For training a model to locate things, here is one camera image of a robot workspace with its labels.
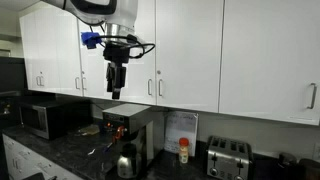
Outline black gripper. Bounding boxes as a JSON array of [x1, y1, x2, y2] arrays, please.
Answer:
[[103, 41, 130, 100]]

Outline white cabinet door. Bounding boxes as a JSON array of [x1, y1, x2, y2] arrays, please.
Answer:
[[155, 0, 225, 114], [54, 6, 84, 98], [77, 19, 115, 100], [19, 9, 41, 92], [34, 6, 62, 94], [111, 0, 157, 106], [218, 0, 320, 127]]

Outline white lower cabinet row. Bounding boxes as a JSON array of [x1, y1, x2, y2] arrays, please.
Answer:
[[2, 133, 84, 180]]

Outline stainless steel coffee maker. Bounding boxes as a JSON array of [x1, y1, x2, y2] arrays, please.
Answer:
[[101, 103, 156, 168]]

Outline brown paper item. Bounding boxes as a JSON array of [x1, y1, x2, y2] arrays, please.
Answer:
[[78, 123, 101, 137]]

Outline blue pen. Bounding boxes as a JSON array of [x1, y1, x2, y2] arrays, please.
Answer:
[[103, 142, 114, 153]]

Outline white paper sign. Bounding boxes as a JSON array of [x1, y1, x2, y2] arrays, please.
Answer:
[[163, 110, 199, 158]]

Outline steel coffee carafe black lid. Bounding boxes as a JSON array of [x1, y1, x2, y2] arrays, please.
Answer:
[[116, 143, 143, 179]]

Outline black and silver microwave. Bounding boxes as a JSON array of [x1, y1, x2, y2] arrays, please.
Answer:
[[18, 99, 93, 141]]

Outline spice jar with orange lid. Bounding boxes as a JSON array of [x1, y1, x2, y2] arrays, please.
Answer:
[[178, 137, 190, 164]]

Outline black machine with light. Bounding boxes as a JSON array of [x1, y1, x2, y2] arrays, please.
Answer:
[[0, 89, 22, 118]]

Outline silver four-slot toaster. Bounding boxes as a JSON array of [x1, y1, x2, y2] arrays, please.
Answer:
[[205, 134, 255, 180]]

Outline blue wrist mount piece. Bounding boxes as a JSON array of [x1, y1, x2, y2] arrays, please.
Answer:
[[80, 31, 103, 50]]

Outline red plastic handle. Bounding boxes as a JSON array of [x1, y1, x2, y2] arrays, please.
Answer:
[[111, 125, 127, 144]]

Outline white wall outlet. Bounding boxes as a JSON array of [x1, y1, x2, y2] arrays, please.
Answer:
[[312, 143, 320, 161]]

